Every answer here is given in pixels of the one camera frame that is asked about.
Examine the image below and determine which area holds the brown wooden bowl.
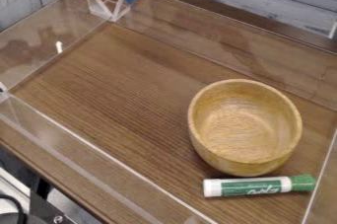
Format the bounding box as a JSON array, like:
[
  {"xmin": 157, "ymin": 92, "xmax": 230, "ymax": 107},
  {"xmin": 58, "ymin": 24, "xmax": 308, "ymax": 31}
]
[{"xmin": 186, "ymin": 79, "xmax": 302, "ymax": 177}]

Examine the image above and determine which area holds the green white dry-erase marker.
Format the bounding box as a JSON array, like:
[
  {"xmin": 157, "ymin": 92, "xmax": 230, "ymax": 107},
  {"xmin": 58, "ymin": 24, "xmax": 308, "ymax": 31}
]
[{"xmin": 202, "ymin": 175, "xmax": 315, "ymax": 197}]

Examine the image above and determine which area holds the clear acrylic tray wall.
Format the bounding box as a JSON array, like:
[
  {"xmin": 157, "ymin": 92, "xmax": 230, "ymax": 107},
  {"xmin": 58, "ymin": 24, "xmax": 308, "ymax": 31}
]
[{"xmin": 0, "ymin": 0, "xmax": 337, "ymax": 224}]

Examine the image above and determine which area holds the black metal table frame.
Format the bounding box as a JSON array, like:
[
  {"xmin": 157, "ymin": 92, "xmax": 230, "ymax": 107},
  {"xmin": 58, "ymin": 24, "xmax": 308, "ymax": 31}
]
[{"xmin": 27, "ymin": 178, "xmax": 75, "ymax": 224}]

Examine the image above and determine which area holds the black cable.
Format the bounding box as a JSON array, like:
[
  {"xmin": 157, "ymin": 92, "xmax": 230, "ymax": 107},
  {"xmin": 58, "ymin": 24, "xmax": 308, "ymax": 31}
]
[{"xmin": 0, "ymin": 193, "xmax": 29, "ymax": 224}]

